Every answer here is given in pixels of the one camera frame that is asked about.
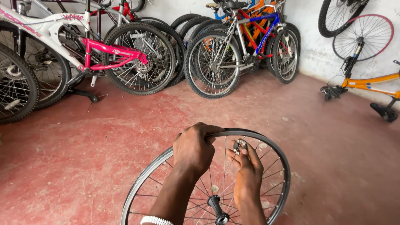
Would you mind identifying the person's left hand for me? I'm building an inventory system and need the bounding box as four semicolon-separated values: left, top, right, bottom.
173;122;225;176

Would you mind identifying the person's right hand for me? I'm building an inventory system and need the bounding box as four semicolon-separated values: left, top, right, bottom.
226;140;264;204

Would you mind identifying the round black spoke wrench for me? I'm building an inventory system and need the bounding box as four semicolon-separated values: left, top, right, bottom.
233;140;248;155

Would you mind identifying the bare spoked bicycle wheel rim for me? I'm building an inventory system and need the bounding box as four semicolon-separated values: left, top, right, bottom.
121;128;291;225

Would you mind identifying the row of black bicycle tyres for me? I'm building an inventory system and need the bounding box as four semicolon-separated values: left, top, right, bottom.
170;13;226;47

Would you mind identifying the silver blue and red bicycle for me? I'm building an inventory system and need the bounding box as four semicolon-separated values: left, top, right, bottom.
184;0;301;100

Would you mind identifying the orange bicycle with red-rimmed wheel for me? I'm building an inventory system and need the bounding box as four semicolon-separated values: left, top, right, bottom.
320;14;400;123

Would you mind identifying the black knobby bicycle wheel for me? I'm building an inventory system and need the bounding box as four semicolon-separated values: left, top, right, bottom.
0;21;72;110
0;43;40;125

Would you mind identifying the orange bicycle with black tyres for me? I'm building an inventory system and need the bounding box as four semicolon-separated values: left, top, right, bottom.
245;0;283;48

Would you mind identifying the hanging black tyre wheel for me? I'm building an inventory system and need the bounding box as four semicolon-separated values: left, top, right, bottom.
318;0;371;38

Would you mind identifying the white and pink bicycle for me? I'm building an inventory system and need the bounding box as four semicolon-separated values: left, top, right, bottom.
0;0;176;104

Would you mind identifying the white beaded bracelet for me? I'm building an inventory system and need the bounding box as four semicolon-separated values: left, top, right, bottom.
140;215;174;225

